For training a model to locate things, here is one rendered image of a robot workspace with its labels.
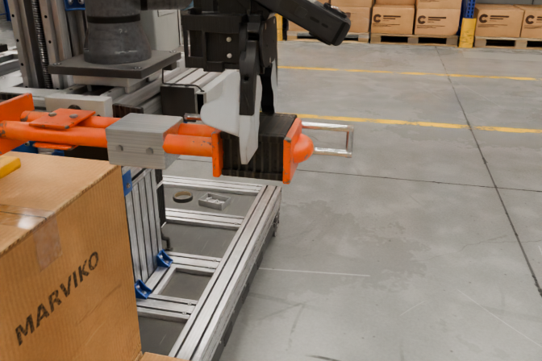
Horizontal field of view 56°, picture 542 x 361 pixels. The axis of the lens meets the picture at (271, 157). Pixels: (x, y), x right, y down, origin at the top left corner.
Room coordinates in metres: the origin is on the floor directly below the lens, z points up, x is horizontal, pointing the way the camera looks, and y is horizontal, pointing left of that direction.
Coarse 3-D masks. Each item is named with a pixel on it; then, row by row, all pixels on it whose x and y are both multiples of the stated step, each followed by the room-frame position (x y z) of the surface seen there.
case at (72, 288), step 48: (0, 192) 0.66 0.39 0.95; (48, 192) 0.66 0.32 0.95; (96, 192) 0.70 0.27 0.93; (0, 240) 0.53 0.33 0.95; (48, 240) 0.58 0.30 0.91; (96, 240) 0.69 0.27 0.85; (0, 288) 0.49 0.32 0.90; (48, 288) 0.57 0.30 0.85; (96, 288) 0.67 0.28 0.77; (0, 336) 0.48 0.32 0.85; (48, 336) 0.55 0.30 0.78; (96, 336) 0.65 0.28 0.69
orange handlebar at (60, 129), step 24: (24, 120) 0.60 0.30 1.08; (48, 120) 0.56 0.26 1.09; (72, 120) 0.56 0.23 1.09; (96, 120) 0.58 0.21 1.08; (48, 144) 0.55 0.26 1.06; (72, 144) 0.55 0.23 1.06; (96, 144) 0.54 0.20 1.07; (168, 144) 0.52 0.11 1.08; (192, 144) 0.51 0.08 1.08; (312, 144) 0.51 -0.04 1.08
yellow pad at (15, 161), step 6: (0, 156) 0.75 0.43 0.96; (6, 156) 0.75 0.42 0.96; (12, 156) 0.76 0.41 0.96; (0, 162) 0.73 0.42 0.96; (6, 162) 0.73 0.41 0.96; (12, 162) 0.74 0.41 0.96; (18, 162) 0.75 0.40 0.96; (0, 168) 0.71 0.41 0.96; (6, 168) 0.72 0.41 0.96; (12, 168) 0.74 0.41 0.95; (0, 174) 0.71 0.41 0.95; (6, 174) 0.72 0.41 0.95
